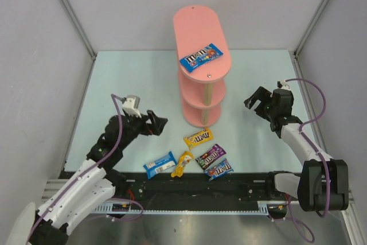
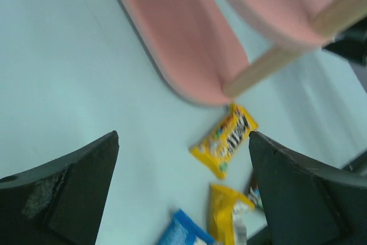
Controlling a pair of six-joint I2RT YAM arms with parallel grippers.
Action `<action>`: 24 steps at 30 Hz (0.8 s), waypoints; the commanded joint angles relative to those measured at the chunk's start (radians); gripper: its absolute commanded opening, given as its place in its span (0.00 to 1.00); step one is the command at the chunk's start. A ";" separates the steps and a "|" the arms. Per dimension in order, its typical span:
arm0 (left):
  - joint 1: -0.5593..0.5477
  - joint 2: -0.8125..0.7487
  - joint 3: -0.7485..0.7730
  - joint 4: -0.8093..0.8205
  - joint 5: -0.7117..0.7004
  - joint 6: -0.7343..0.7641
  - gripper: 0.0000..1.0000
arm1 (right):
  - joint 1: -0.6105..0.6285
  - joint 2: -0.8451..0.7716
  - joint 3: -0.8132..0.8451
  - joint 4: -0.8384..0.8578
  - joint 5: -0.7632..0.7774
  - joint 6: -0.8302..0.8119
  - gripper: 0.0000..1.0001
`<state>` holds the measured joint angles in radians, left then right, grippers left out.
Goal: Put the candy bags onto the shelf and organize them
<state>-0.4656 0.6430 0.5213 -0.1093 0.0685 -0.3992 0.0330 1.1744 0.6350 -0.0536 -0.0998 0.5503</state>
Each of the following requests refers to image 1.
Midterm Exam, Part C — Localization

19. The yellow candy bag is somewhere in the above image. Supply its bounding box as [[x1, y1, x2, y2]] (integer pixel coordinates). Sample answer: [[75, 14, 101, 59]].
[[170, 151, 194, 178]]

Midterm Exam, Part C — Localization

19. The yellow M&M bag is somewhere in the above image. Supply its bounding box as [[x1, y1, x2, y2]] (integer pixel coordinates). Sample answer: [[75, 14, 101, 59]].
[[183, 127, 213, 150]]

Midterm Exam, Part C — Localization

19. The purple M&M bag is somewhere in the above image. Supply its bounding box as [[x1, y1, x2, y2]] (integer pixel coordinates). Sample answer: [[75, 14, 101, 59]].
[[195, 144, 227, 170]]

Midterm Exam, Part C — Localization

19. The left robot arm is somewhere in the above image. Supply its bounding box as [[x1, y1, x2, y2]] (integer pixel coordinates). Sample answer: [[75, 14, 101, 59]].
[[6, 110, 168, 244]]

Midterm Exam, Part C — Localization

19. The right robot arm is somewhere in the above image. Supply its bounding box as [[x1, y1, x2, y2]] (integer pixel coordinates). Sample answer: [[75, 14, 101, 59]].
[[244, 86, 349, 215]]

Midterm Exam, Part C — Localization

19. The blue white candy bar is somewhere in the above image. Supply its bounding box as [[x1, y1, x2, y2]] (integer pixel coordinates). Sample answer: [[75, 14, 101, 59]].
[[143, 151, 177, 179]]

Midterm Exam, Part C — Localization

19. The pink tiered shelf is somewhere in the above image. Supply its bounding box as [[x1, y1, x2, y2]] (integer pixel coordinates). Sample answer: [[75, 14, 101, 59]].
[[173, 5, 232, 127]]

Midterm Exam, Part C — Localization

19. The blue M&M bag on shelf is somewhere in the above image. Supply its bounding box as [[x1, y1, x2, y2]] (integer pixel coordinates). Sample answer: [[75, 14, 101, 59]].
[[179, 44, 223, 73]]

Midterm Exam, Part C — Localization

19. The blue M&M bag on table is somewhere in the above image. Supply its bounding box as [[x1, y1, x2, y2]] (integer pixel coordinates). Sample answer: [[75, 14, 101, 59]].
[[204, 158, 233, 181]]

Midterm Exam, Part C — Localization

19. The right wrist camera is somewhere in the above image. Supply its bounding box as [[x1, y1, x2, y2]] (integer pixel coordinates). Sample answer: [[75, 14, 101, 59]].
[[277, 80, 291, 91]]

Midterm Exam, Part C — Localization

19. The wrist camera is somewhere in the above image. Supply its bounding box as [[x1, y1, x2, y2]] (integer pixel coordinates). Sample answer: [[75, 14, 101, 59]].
[[122, 95, 142, 118], [277, 80, 291, 91]]

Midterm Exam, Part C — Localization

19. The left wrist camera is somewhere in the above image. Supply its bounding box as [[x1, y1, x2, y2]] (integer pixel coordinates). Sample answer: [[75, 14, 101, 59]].
[[122, 95, 142, 118]]

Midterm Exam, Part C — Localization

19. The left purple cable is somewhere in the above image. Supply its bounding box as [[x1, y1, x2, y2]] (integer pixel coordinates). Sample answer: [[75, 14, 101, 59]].
[[27, 93, 144, 243]]

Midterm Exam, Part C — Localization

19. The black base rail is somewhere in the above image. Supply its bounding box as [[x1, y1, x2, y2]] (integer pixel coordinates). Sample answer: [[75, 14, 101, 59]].
[[107, 170, 286, 207]]

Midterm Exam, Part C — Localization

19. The slotted cable duct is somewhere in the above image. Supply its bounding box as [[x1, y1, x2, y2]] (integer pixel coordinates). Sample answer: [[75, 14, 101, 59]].
[[91, 200, 286, 216]]

